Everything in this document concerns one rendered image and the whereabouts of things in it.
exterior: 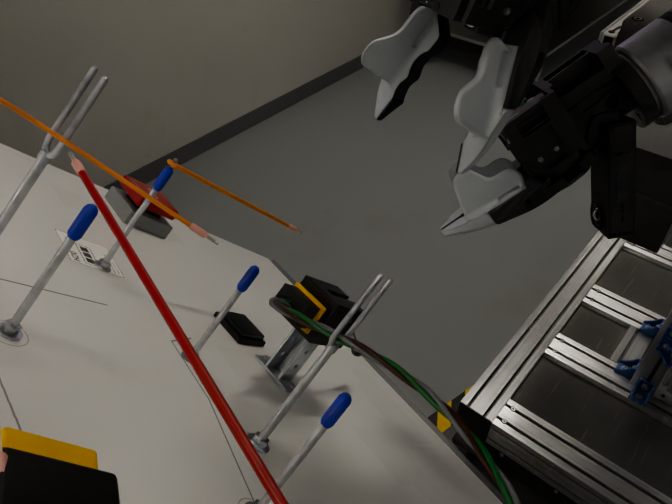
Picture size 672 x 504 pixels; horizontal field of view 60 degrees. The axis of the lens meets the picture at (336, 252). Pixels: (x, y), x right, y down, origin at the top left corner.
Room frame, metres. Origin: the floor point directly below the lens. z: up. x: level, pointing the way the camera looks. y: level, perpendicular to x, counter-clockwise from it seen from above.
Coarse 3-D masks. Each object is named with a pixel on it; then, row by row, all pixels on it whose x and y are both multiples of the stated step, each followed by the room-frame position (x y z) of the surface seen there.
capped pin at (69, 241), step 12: (84, 216) 0.24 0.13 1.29; (72, 228) 0.23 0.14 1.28; (84, 228) 0.23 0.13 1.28; (72, 240) 0.23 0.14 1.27; (60, 252) 0.23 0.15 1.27; (48, 264) 0.22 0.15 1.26; (48, 276) 0.22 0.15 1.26; (36, 288) 0.22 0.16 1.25; (24, 300) 0.21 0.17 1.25; (24, 312) 0.21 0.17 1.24; (0, 324) 0.21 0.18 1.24; (12, 324) 0.21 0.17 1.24; (12, 336) 0.20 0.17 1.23
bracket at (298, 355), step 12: (288, 336) 0.32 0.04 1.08; (300, 336) 0.33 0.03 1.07; (288, 348) 0.32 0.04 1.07; (300, 348) 0.31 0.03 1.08; (312, 348) 0.32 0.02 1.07; (264, 360) 0.32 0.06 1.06; (276, 360) 0.32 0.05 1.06; (288, 360) 0.32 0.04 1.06; (300, 360) 0.31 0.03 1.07; (276, 372) 0.31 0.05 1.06; (288, 372) 0.30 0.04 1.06; (288, 384) 0.29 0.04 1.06
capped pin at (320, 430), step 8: (344, 392) 0.18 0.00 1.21; (336, 400) 0.18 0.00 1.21; (344, 400) 0.17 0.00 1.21; (328, 408) 0.17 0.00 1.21; (336, 408) 0.17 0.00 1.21; (344, 408) 0.17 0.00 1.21; (328, 416) 0.17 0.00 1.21; (336, 416) 0.17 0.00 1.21; (320, 424) 0.17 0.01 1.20; (328, 424) 0.17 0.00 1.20; (320, 432) 0.17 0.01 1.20; (312, 440) 0.16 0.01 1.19; (304, 448) 0.16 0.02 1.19; (296, 456) 0.16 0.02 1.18; (304, 456) 0.16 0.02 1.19; (288, 464) 0.16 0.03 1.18; (296, 464) 0.16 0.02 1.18; (288, 472) 0.15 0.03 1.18; (280, 480) 0.15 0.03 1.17; (280, 488) 0.15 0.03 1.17; (264, 496) 0.15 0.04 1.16
